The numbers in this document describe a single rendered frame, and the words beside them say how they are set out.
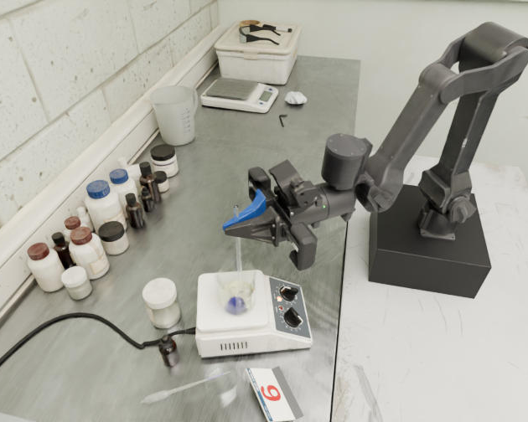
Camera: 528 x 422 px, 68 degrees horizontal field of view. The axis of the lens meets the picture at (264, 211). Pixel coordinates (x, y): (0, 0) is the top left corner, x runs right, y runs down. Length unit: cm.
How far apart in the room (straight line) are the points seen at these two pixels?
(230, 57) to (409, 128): 117
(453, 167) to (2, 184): 84
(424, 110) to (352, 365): 44
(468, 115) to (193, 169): 75
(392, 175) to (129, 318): 55
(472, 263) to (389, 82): 135
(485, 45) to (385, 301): 48
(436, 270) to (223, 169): 63
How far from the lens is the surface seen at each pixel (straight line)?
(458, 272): 85
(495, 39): 63
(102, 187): 93
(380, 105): 210
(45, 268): 88
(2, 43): 93
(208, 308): 70
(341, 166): 56
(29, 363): 84
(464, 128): 69
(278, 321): 71
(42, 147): 100
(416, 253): 81
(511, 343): 88
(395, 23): 197
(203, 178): 112
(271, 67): 166
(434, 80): 60
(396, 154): 62
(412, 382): 76
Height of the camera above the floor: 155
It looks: 40 degrees down
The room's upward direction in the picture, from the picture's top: straight up
